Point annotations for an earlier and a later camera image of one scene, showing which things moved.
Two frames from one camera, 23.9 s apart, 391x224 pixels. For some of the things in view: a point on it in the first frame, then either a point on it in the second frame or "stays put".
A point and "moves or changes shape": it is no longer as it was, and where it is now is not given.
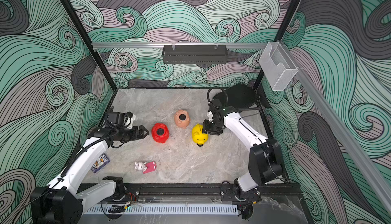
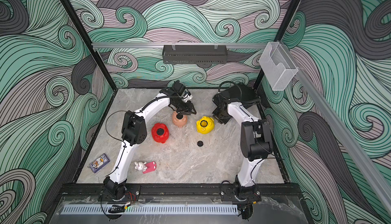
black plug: (160, 131) stays put
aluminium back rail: (179, 44) stays put
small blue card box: (101, 163) stays put
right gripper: (206, 128) to (215, 114)
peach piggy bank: (182, 123) stays put
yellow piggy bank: (199, 138) moves or changes shape
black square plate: (239, 95) stays put
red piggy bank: (160, 133) stays put
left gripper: (136, 136) to (188, 111)
